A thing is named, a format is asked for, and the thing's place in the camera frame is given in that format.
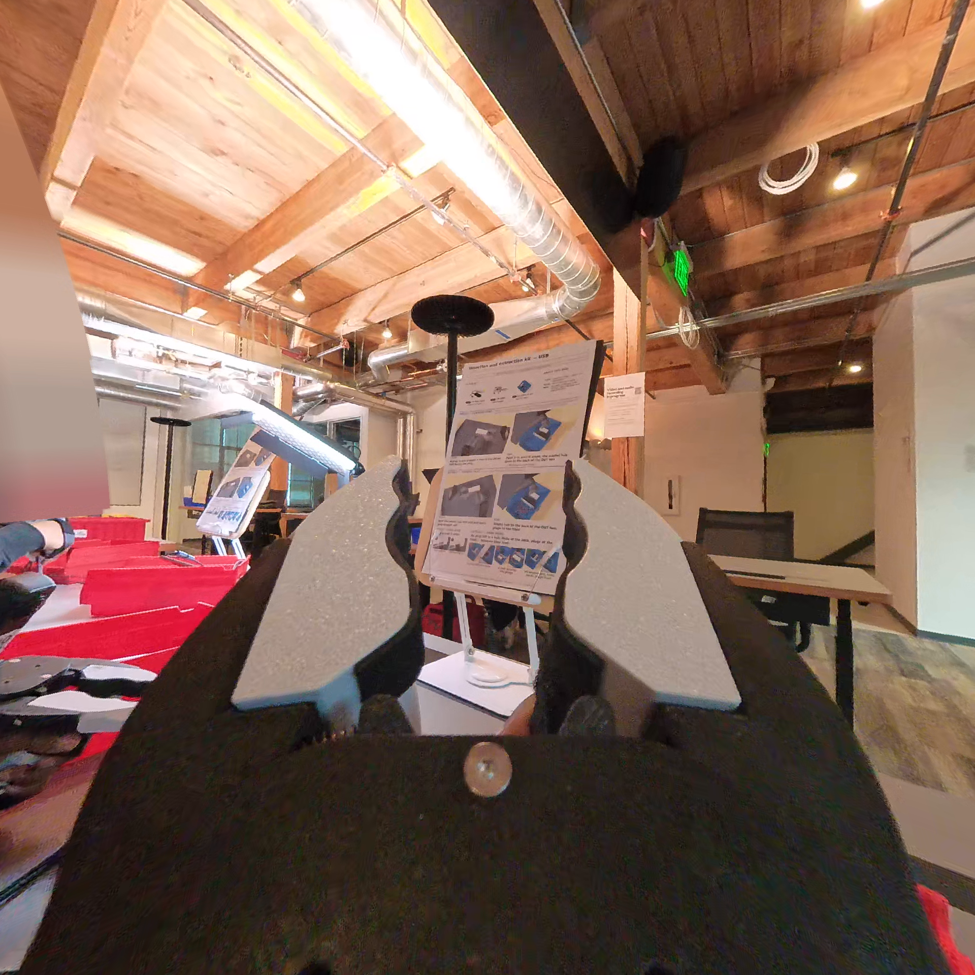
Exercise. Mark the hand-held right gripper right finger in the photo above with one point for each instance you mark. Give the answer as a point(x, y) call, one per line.
point(655, 609)

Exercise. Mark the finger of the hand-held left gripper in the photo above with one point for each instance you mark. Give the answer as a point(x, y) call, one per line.
point(84, 710)
point(114, 673)

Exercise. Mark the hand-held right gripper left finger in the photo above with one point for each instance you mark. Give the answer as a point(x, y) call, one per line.
point(327, 594)

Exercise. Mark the person's right hand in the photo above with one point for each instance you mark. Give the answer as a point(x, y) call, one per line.
point(522, 720)

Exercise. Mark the red container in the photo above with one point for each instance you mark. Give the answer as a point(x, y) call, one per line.
point(442, 617)

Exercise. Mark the black office chair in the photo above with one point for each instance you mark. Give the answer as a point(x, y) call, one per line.
point(746, 533)

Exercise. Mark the white stand with instruction sheet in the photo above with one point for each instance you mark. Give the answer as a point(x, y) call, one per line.
point(510, 472)
point(232, 503)

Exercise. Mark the wooden desk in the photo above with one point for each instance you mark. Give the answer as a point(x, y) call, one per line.
point(807, 579)

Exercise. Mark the led light panel with stand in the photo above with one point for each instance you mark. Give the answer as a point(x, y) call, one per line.
point(305, 438)

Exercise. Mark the black floor lamp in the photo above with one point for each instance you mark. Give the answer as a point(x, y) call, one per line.
point(452, 314)
point(169, 472)

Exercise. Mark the white notice paper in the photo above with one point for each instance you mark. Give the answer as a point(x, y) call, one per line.
point(624, 404)

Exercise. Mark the ceiling spotlight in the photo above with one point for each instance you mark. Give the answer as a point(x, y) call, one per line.
point(844, 177)
point(298, 292)

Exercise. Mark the green exit sign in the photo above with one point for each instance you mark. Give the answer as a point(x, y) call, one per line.
point(682, 270)

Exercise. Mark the red plastic object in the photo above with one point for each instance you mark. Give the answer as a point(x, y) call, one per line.
point(952, 937)

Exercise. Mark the silver air duct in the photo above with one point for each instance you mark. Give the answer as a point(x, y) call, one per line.
point(472, 137)

